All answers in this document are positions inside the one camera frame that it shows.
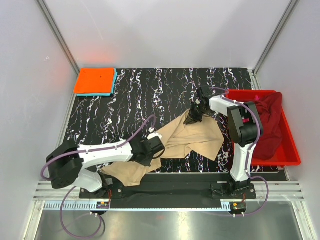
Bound beige t-shirt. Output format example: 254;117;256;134
100;109;224;187

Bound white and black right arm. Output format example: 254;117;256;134
183;87;264;198

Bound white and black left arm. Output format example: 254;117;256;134
45;133;165;193

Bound black marble-pattern mat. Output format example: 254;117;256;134
53;67;258;174

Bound left controller board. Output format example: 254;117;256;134
96;201;110;209

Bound controller board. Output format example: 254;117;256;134
96;201;110;209
231;202;247;211

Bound dark red t-shirt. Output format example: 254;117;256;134
253;92;283;161

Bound folded teal t-shirt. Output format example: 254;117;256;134
75;68;118;98

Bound folded orange t-shirt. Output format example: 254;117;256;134
73;67;116;95

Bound right controller board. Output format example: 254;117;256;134
231;202;247;211

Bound red plastic bin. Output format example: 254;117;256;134
227;89;301;167

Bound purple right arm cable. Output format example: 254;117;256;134
209;87;270;218

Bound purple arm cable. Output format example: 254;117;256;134
40;114;157;238
209;87;270;218

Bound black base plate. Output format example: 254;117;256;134
79;173;257;200

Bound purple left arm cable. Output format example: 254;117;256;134
40;114;157;238

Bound aluminium frame rail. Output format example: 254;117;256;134
33;181;304;212

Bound right aluminium corner post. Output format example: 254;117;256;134
252;0;300;76

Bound aluminium corner post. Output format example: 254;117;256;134
252;0;300;76
35;0;80;76

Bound left aluminium corner post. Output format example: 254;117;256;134
35;0;80;76

